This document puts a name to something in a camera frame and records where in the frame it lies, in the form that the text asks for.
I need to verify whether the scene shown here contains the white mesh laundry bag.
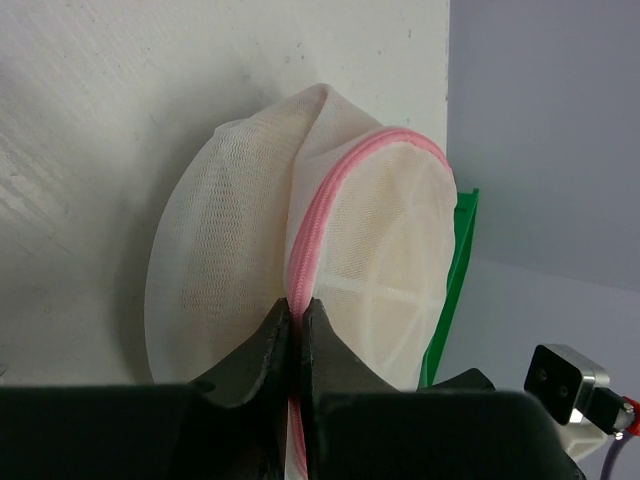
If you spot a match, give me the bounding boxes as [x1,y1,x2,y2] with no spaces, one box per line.
[142,82,459,480]

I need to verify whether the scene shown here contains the green plastic tray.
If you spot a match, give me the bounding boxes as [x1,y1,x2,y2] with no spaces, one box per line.
[418,189,480,388]

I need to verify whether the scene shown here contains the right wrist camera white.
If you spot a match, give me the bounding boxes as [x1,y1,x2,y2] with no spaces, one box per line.
[524,344,639,479]

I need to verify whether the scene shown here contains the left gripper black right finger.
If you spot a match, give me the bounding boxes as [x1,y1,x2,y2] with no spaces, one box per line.
[302,300,584,480]

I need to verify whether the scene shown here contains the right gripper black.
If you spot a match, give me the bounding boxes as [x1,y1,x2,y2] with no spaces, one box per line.
[429,368,496,392]

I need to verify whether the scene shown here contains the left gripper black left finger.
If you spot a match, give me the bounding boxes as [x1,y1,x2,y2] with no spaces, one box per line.
[1,299,291,479]

